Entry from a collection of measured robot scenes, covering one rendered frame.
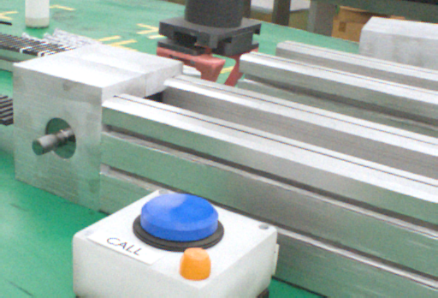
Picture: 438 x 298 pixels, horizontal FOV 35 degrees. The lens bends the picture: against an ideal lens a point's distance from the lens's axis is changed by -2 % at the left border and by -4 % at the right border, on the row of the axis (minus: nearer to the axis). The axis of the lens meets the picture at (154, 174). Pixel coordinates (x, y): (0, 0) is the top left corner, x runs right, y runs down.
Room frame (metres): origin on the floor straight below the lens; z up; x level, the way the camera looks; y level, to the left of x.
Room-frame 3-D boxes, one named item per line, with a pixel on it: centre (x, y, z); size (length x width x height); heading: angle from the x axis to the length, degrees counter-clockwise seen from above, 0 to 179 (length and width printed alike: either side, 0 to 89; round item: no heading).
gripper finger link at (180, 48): (0.69, -0.04, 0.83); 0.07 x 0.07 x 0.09; 57
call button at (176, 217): (0.33, -0.01, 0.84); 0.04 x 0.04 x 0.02
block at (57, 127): (0.52, 0.05, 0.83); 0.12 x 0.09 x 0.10; 145
